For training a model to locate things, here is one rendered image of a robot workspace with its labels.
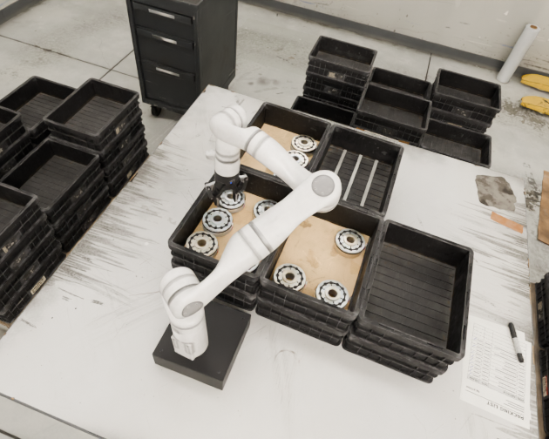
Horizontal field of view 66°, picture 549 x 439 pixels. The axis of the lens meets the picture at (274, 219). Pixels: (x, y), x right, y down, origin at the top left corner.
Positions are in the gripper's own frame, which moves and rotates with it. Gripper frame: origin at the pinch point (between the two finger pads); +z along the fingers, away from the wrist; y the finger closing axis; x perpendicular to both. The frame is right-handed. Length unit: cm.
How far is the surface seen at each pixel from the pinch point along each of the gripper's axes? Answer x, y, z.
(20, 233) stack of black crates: 46, -71, 44
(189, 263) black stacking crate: -12.8, -16.5, 10.5
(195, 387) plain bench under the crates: -45, -25, 26
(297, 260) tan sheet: -22.6, 17.0, 12.2
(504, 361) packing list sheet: -75, 70, 25
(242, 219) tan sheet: -0.5, 6.3, 12.2
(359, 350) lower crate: -54, 25, 22
